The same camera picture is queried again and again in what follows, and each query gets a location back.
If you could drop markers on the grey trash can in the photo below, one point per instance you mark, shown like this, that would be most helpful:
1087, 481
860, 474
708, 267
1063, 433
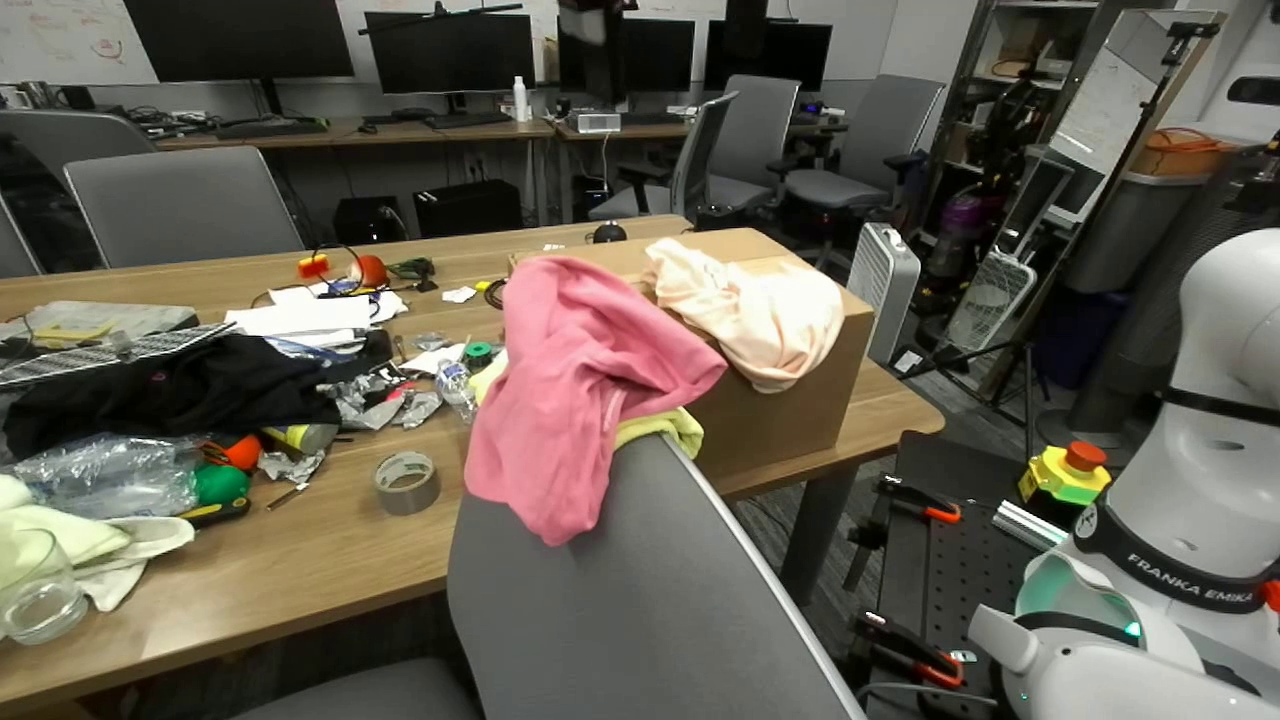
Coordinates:
1134, 226

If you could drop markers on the white tilted panel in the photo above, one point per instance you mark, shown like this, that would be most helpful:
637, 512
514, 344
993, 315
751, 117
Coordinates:
1106, 107

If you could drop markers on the large cardboard box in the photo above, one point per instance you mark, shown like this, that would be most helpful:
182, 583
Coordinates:
784, 412

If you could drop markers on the grey office chair with headrest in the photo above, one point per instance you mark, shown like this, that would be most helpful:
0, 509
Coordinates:
640, 603

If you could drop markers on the large black monitor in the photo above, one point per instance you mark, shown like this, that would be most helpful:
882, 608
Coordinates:
241, 36

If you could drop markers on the grey tape roll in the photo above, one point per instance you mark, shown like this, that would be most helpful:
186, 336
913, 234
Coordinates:
404, 481

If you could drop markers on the white papers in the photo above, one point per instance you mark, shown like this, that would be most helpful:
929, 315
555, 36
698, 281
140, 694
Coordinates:
313, 315

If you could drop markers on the white spray bottle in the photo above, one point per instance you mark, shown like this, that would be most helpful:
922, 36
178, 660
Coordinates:
521, 102

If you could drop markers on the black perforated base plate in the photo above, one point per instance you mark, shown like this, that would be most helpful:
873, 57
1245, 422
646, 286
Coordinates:
934, 575

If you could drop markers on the yellow red emergency stop button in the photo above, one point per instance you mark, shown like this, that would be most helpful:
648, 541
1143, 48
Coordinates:
1067, 478

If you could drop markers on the pink cloth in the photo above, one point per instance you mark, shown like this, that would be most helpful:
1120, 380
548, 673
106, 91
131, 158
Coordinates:
572, 387

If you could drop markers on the long wooden desk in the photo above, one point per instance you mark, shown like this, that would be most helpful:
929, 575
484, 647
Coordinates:
400, 132

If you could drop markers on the green bottle cap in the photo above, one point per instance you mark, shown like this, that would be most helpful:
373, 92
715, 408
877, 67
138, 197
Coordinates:
477, 354

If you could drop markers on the pale white cloth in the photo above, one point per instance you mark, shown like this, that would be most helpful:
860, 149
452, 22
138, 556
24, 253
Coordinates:
125, 541

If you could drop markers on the clear plastic bottle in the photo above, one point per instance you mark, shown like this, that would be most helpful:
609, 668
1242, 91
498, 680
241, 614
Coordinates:
456, 391

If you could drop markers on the black cloth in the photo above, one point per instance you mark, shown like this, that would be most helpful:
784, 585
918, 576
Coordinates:
186, 394

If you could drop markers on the dark green object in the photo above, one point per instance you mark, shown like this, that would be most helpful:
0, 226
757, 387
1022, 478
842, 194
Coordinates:
417, 274

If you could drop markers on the white floor appliance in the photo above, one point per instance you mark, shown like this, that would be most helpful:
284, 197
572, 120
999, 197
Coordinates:
993, 307

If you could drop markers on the yellow cloth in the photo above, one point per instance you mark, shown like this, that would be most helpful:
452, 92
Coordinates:
665, 431

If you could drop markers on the orange ball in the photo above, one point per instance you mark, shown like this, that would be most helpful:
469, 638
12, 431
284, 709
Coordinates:
373, 268

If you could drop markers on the crumpled foil wrapper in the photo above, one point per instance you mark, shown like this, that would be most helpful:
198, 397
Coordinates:
382, 400

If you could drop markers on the black keyboard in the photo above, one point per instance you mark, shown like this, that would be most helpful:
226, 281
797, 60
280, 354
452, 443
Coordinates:
275, 127

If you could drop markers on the small red toy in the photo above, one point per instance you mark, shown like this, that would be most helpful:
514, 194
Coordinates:
313, 267

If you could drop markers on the wall whiteboard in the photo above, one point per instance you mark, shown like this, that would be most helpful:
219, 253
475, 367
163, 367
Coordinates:
66, 42

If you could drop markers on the grey striped fabric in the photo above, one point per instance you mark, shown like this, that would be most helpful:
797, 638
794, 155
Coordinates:
82, 360

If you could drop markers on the clear plastic cup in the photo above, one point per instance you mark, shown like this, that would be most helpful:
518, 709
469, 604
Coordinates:
43, 594

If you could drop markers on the clear plastic bag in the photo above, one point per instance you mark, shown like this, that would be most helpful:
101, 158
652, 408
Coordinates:
101, 474

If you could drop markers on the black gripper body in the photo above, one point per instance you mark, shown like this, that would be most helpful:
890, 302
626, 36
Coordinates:
589, 25

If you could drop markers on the small black bag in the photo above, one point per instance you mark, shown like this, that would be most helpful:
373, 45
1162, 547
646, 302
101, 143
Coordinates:
371, 221

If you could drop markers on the white space heater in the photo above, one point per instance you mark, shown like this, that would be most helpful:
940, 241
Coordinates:
882, 286

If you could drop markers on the long wooden table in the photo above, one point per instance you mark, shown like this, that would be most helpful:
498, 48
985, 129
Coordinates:
334, 547

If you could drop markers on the peach cloth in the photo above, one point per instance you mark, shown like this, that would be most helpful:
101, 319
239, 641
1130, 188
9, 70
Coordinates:
762, 315

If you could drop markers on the grey folded cloth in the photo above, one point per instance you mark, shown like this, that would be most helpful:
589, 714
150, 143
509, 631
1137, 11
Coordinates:
106, 321

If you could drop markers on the short wooden desk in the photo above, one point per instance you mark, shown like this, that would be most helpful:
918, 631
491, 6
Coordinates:
640, 129

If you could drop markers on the large black bag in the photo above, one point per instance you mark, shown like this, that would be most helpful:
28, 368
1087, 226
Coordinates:
467, 210

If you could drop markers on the green toy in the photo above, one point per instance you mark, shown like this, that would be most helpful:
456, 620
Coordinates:
221, 484

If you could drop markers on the orange toy piece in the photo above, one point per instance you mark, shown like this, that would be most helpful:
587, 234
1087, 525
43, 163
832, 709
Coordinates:
241, 454

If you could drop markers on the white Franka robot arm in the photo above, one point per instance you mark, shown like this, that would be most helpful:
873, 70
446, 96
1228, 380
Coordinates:
1201, 507

